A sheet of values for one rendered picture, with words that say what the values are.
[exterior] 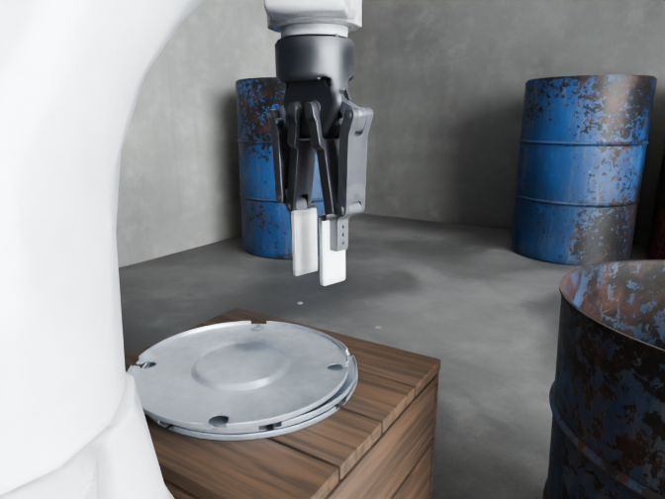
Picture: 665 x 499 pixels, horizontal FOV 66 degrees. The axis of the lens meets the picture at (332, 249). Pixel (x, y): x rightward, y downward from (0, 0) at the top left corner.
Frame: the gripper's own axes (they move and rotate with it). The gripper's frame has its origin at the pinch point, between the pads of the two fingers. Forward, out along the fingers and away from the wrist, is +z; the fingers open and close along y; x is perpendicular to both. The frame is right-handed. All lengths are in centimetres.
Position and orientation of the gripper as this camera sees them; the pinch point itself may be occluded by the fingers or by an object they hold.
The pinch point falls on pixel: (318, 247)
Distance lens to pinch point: 53.3
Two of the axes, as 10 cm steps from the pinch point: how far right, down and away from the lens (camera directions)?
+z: 0.1, 9.7, 2.6
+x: -7.5, 1.8, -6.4
